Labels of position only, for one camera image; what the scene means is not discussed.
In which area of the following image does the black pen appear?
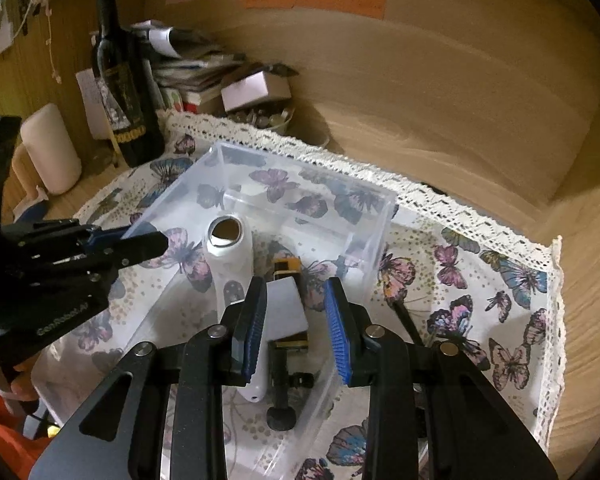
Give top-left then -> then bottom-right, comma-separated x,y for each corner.
389,300 -> 425,347

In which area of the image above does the white cylindrical candle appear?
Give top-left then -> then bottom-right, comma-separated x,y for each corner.
20,103 -> 82,195

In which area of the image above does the orange cloth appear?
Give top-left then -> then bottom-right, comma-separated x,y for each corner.
0,396 -> 53,479

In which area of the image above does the white handheld device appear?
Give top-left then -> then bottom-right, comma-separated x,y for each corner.
202,212 -> 268,403

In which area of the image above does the clear plastic storage box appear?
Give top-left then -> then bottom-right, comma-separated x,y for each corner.
74,143 -> 396,479

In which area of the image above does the yellow black clamp tool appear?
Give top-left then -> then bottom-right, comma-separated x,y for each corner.
266,256 -> 314,431

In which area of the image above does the dark wine bottle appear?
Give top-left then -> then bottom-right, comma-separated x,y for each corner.
96,0 -> 164,167

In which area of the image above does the white rectangular block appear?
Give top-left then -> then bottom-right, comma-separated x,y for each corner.
264,278 -> 309,341

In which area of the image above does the stack of books and papers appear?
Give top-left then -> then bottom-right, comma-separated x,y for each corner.
129,20 -> 247,116

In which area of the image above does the bowl of coins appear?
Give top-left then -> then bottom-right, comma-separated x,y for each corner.
226,101 -> 296,136

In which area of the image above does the small white cardboard box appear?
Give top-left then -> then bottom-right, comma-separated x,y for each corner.
221,72 -> 291,112

